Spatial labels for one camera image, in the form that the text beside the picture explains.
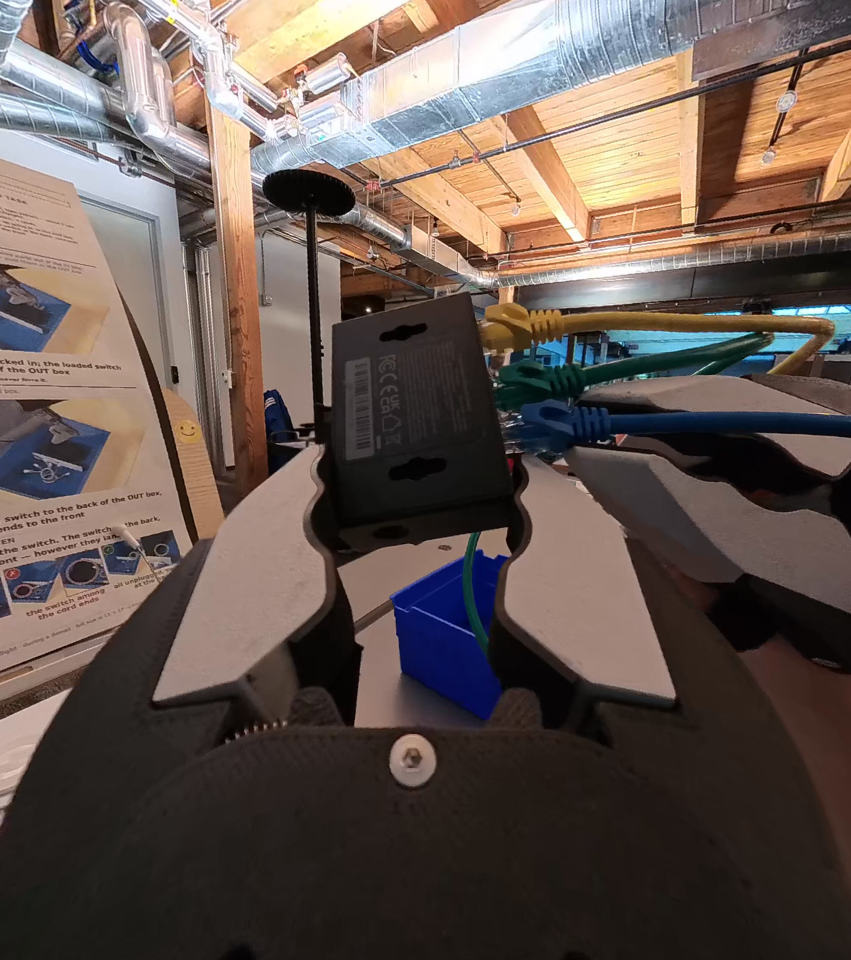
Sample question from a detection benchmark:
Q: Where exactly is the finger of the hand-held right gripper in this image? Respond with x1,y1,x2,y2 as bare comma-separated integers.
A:
577,375,851,483
562,444,851,620

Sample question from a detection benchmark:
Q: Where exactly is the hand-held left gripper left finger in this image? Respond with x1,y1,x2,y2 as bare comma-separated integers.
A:
151,442,358,708

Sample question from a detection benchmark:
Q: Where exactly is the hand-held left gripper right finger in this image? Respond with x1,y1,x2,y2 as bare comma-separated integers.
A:
487,453,679,710

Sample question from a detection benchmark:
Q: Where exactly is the blue ethernet cable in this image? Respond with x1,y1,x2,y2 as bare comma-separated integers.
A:
502,399,851,456

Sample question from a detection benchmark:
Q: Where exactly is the green ethernet cable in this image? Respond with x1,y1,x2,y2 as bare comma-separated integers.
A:
461,332,777,655

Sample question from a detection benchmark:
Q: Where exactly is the yellow ethernet cable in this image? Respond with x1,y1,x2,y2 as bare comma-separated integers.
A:
479,302,838,378

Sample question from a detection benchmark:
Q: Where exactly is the black network switch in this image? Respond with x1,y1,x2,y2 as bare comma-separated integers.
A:
329,291,518,555

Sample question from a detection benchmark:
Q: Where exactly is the person's right hand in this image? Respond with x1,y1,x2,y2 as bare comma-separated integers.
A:
624,534,851,789

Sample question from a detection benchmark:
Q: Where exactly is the wooden poster board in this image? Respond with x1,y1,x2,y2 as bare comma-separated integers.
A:
121,300,226,543

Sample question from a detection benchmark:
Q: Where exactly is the blue plastic bin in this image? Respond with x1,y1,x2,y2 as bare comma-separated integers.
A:
389,549,511,721

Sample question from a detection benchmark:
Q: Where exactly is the instruction poster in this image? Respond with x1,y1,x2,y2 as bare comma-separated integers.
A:
0,138,196,693

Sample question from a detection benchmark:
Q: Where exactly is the white door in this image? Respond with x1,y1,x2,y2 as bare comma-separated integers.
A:
80,196,175,391

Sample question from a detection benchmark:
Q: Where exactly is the long spiral ceiling duct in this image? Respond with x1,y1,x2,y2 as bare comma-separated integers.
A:
395,221,851,292

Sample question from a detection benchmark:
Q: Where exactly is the wooden support post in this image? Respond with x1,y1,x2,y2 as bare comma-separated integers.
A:
202,105,271,496

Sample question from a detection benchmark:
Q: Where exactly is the foil wrapped rectangular duct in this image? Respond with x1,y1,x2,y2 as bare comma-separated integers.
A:
249,0,697,175

